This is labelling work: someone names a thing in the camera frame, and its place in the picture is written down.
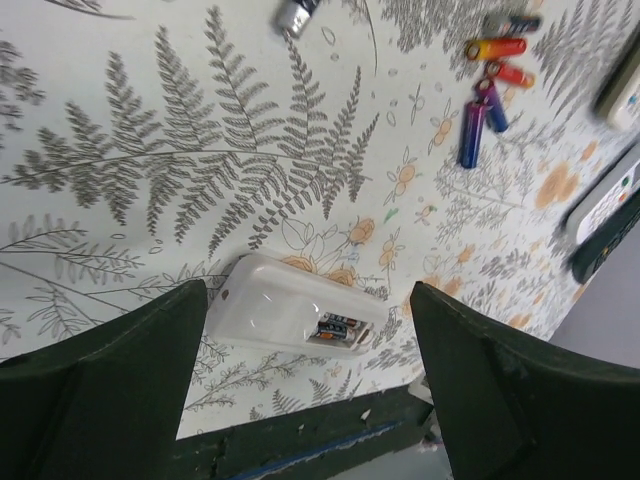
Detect floral table mat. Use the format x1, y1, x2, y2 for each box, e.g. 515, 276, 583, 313
1, 1, 639, 437

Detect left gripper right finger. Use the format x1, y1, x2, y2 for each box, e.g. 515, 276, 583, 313
410, 282, 639, 479

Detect dark AAA battery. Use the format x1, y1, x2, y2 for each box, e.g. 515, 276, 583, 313
274, 0, 321, 39

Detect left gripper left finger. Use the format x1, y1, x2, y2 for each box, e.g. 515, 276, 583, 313
1, 280, 208, 479

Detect black TV remote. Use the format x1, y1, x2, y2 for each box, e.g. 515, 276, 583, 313
571, 192, 639, 285

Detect orange AAA battery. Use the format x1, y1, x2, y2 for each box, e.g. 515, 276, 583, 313
465, 38, 528, 61

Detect blue AAA battery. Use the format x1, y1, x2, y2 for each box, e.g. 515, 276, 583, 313
458, 100, 487, 169

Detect purple AAA battery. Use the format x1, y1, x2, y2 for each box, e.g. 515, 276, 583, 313
475, 78, 509, 133

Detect black base bar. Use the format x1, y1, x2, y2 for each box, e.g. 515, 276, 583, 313
166, 387, 433, 479

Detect white AC remote right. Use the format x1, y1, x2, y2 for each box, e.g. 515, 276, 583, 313
565, 143, 639, 245

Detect white AC remote near shelf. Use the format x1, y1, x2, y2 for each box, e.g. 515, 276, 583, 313
594, 35, 639, 131

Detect red AAA battery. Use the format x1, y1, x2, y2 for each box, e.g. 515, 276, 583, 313
485, 61, 535, 89

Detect white remote control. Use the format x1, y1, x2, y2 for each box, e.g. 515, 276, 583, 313
205, 254, 388, 359

